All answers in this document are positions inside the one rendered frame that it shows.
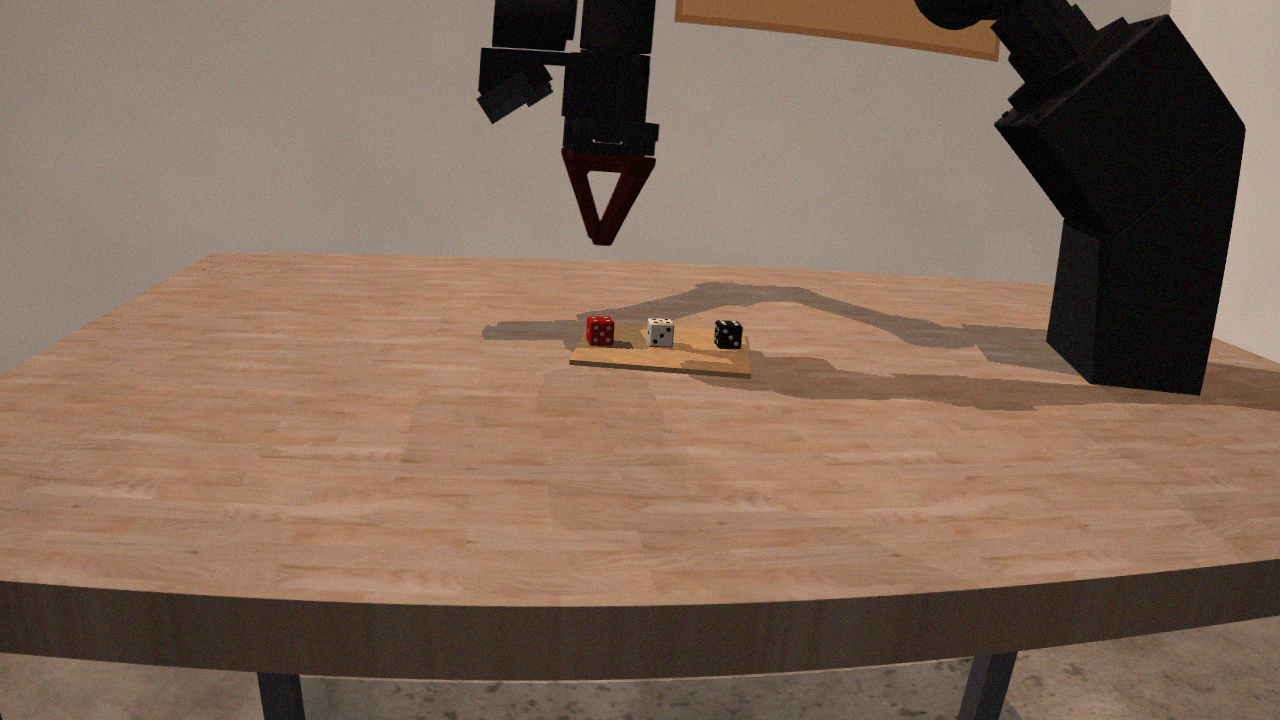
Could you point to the orange flat mat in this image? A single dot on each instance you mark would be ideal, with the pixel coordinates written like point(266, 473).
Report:
point(693, 352)

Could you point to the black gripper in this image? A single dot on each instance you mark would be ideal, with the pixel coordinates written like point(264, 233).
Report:
point(584, 155)

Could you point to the red dice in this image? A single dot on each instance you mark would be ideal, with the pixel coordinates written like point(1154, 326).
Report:
point(600, 331)

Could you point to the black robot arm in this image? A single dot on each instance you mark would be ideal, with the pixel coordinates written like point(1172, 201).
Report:
point(1053, 46)

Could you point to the beige die with black pips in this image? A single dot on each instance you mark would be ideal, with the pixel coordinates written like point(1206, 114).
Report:
point(660, 332)

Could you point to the black die with white pips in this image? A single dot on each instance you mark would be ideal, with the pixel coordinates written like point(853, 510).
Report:
point(728, 334)

